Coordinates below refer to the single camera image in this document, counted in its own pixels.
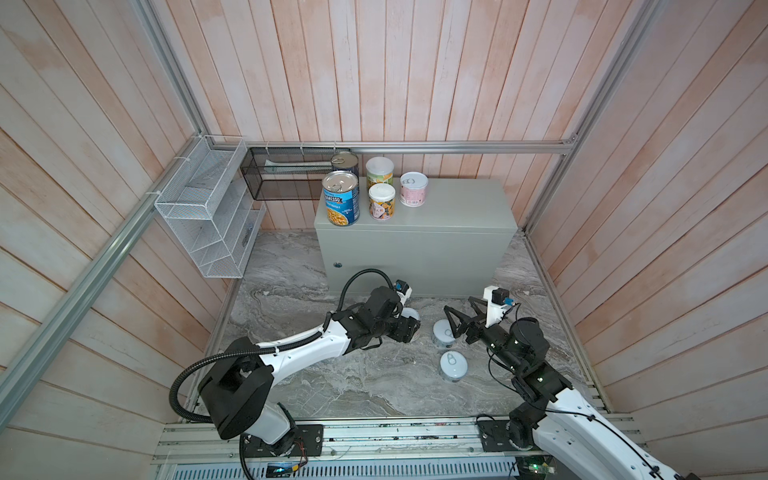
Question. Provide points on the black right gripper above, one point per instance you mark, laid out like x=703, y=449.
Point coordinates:
x=477, y=327

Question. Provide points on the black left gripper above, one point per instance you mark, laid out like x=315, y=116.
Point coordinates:
x=405, y=328

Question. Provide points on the orange-label short can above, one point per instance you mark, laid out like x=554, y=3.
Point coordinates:
x=410, y=313

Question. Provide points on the yellow can white lid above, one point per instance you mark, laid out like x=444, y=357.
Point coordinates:
x=381, y=201
x=379, y=170

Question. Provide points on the blue soup can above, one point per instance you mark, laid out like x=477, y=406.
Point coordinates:
x=341, y=193

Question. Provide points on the pink-label short can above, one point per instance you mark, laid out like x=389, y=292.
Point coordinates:
x=413, y=189

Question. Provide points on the dark blue tomato can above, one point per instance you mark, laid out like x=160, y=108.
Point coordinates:
x=345, y=161

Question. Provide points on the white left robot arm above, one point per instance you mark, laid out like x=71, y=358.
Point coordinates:
x=236, y=387

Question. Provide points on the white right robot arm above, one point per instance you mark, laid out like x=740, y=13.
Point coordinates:
x=554, y=416

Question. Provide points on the grey-label short can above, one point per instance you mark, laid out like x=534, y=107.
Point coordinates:
x=442, y=335

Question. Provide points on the short white-top can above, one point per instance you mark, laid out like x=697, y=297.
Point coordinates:
x=453, y=366

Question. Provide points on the grey metal cabinet box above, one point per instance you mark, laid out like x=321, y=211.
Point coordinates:
x=448, y=247

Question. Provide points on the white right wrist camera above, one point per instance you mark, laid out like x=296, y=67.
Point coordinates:
x=498, y=304

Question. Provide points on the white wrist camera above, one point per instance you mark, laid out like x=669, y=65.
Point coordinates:
x=498, y=304
x=403, y=290

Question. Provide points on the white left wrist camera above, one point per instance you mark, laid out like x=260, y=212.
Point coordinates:
x=403, y=290

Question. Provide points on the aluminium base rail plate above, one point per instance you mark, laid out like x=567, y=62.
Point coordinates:
x=474, y=447

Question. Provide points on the aluminium wall rail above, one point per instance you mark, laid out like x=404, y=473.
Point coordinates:
x=558, y=147

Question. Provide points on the black wire mesh basket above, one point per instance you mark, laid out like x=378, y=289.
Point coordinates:
x=285, y=175

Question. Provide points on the white wire mesh shelf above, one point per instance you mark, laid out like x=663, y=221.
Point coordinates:
x=208, y=206

